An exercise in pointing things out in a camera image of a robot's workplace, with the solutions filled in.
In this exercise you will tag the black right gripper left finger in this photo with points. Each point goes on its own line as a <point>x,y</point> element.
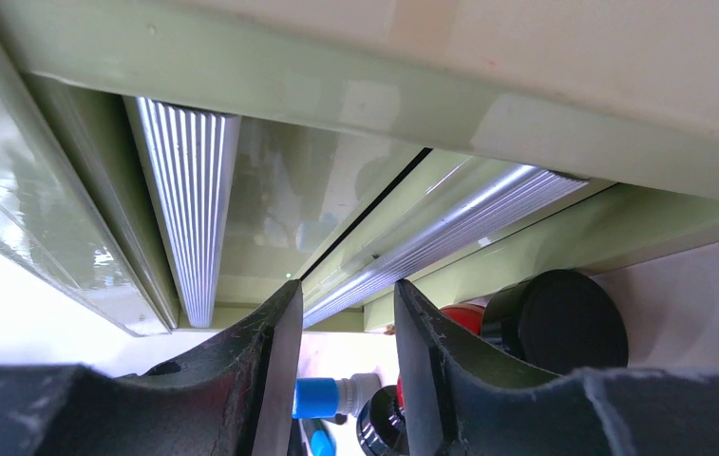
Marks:
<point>230,395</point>

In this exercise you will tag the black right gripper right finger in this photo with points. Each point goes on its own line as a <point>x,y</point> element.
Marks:
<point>465,397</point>

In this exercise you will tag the green metal drawer cabinet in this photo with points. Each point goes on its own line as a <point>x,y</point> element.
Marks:
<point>170,164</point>

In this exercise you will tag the small blue glue bottle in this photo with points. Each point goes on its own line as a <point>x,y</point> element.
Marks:
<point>324,397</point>

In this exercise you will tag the black blue highlighter marker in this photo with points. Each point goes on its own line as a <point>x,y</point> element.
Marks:
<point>317,437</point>

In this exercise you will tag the red and black dumbbell toy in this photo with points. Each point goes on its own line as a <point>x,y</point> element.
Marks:
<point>556,321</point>

